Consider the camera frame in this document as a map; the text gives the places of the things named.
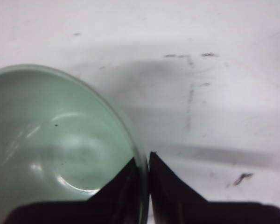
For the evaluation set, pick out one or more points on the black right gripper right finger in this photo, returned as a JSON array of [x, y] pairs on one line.
[[174, 202]]

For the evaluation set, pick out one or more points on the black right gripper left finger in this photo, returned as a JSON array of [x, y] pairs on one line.
[[117, 201]]

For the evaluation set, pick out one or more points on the light green bowl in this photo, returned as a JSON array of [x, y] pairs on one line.
[[60, 143]]

